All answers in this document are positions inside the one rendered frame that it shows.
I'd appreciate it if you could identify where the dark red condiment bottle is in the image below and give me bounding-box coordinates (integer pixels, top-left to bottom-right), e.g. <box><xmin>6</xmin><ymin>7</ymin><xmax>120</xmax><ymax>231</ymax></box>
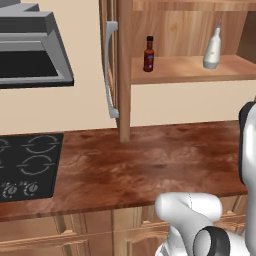
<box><xmin>142</xmin><ymin>35</ymin><xmax>156</xmax><ymax>73</ymax></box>

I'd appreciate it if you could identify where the open wooden cabinet door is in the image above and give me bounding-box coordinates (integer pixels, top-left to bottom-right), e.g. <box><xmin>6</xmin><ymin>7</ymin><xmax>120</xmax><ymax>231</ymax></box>
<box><xmin>98</xmin><ymin>0</ymin><xmax>122</xmax><ymax>129</ymax></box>

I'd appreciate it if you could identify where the white oil and vinegar bottle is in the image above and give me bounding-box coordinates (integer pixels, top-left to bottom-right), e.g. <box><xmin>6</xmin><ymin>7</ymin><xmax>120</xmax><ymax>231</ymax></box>
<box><xmin>202</xmin><ymin>19</ymin><xmax>223</xmax><ymax>70</ymax></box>

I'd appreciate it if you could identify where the wooden base cupboard door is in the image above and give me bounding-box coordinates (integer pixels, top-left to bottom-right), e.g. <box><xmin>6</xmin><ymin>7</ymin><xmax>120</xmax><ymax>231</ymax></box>
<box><xmin>0</xmin><ymin>214</ymin><xmax>72</xmax><ymax>256</ymax></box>
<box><xmin>112</xmin><ymin>196</ymin><xmax>249</xmax><ymax>256</ymax></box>
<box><xmin>63</xmin><ymin>209</ymin><xmax>116</xmax><ymax>256</ymax></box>

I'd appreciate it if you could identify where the black hob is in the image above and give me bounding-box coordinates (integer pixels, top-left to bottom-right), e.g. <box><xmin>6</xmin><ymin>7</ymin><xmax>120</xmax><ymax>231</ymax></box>
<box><xmin>0</xmin><ymin>132</ymin><xmax>65</xmax><ymax>203</ymax></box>

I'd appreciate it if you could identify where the grey hob knob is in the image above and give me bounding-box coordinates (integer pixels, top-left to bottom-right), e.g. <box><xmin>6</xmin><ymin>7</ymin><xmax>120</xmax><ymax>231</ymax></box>
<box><xmin>23</xmin><ymin>181</ymin><xmax>39</xmax><ymax>197</ymax></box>
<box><xmin>2</xmin><ymin>183</ymin><xmax>18</xmax><ymax>199</ymax></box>

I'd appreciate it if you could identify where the grey range hood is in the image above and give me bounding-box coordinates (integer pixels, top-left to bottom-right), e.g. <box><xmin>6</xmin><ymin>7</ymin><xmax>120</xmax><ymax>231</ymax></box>
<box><xmin>0</xmin><ymin>0</ymin><xmax>75</xmax><ymax>90</ymax></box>

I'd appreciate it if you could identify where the grey cabinet door handle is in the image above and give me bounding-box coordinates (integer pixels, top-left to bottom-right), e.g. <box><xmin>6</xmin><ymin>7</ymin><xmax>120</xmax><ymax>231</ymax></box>
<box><xmin>103</xmin><ymin>20</ymin><xmax>120</xmax><ymax>120</ymax></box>

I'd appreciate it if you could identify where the wooden wall cabinet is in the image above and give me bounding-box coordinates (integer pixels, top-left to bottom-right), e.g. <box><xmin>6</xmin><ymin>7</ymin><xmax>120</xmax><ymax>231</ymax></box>
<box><xmin>117</xmin><ymin>0</ymin><xmax>256</xmax><ymax>144</ymax></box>

